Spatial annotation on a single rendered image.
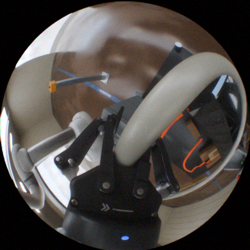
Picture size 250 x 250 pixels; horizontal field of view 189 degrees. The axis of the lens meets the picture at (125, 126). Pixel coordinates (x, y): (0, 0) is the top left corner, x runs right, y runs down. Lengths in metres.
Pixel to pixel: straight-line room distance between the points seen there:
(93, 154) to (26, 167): 0.50
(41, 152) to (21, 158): 0.16
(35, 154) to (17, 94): 5.98
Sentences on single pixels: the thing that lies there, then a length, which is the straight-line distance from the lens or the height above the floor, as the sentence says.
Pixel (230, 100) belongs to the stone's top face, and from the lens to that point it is 0.70.
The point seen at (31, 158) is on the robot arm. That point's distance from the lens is 0.54.
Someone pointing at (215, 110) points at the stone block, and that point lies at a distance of 0.66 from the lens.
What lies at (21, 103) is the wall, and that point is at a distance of 6.58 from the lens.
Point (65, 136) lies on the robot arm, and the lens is 0.56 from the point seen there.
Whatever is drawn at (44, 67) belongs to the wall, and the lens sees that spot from 6.09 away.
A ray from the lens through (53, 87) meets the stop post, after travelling 1.18.
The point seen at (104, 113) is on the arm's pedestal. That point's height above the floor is 0.80.
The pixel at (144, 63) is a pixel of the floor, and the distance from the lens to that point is 1.42.
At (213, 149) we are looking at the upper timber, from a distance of 1.70.
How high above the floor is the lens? 1.32
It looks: 49 degrees down
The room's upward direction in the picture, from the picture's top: 132 degrees counter-clockwise
